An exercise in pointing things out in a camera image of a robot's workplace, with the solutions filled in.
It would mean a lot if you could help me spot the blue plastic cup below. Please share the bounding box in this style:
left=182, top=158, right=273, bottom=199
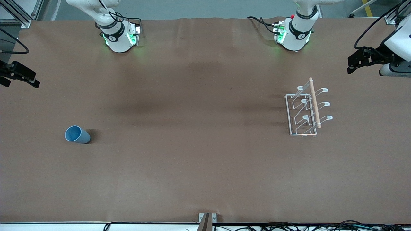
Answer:
left=65, top=125, right=91, bottom=144

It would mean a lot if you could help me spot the grey metal tube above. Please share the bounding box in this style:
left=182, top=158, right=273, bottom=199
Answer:
left=349, top=0, right=378, bottom=18

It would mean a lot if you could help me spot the brown table cover sheet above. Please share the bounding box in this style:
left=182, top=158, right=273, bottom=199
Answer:
left=0, top=17, right=411, bottom=224

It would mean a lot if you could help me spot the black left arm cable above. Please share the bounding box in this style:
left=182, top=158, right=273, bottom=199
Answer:
left=354, top=0, right=411, bottom=49

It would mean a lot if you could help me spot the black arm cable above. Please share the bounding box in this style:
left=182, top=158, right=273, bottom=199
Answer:
left=354, top=0, right=411, bottom=49
left=0, top=27, right=30, bottom=55

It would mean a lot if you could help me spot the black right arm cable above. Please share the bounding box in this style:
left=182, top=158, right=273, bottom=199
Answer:
left=0, top=27, right=30, bottom=55

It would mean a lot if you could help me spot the aluminium frame profile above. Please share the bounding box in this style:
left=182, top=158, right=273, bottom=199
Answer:
left=0, top=0, right=33, bottom=29
left=384, top=0, right=407, bottom=25

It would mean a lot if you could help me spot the white wire cup holder rack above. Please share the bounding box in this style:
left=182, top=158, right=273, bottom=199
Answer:
left=284, top=77, right=333, bottom=137

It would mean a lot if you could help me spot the black base cable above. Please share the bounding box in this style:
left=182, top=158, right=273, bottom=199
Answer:
left=112, top=12, right=143, bottom=30
left=246, top=16, right=276, bottom=34

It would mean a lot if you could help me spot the black cable bundle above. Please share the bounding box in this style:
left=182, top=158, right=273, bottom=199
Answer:
left=212, top=220, right=411, bottom=231

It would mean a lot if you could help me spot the grey metal bracket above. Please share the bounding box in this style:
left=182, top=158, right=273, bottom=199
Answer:
left=199, top=213, right=217, bottom=224

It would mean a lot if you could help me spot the brown camera pole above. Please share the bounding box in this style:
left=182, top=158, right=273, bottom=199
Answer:
left=197, top=213, right=213, bottom=231

